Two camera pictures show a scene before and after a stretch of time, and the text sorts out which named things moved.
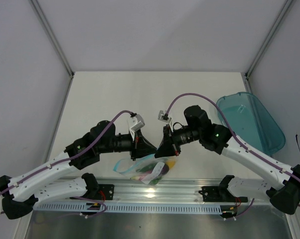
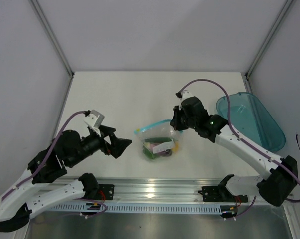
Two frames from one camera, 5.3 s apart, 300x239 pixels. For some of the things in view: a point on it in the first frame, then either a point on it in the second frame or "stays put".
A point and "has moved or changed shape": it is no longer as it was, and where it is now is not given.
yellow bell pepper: x=171 y=164 has moved or changed shape
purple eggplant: x=164 y=170 has moved or changed shape
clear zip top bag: x=147 y=169 has moved or changed shape
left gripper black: x=140 y=147 → x=118 y=145
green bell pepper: x=155 y=180 has moved or changed shape
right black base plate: x=214 y=193 stays put
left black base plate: x=102 y=192 stays put
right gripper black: x=169 y=145 → x=175 y=122
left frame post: x=53 y=36 stays put
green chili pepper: x=149 y=168 → x=158 y=140
